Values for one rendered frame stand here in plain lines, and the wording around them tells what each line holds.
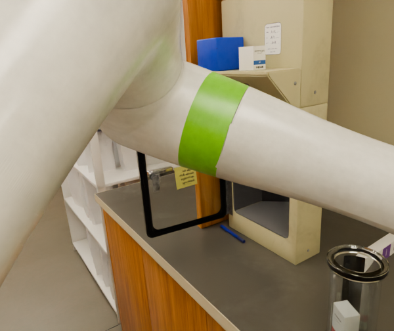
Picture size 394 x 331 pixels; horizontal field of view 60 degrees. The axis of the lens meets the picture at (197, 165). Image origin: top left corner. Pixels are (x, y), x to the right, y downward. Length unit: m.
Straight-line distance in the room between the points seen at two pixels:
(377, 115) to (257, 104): 0.98
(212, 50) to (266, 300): 0.69
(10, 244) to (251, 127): 0.24
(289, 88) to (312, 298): 0.54
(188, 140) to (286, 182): 0.11
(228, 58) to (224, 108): 0.68
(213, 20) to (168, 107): 0.86
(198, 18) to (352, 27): 0.53
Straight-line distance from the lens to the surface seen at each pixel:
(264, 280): 1.04
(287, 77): 0.89
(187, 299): 1.16
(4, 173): 0.20
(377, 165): 0.38
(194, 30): 1.16
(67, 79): 0.22
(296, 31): 0.94
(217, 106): 0.35
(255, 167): 0.36
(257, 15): 1.04
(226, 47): 1.02
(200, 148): 0.36
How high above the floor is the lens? 1.55
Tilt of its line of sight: 18 degrees down
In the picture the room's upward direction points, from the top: 4 degrees counter-clockwise
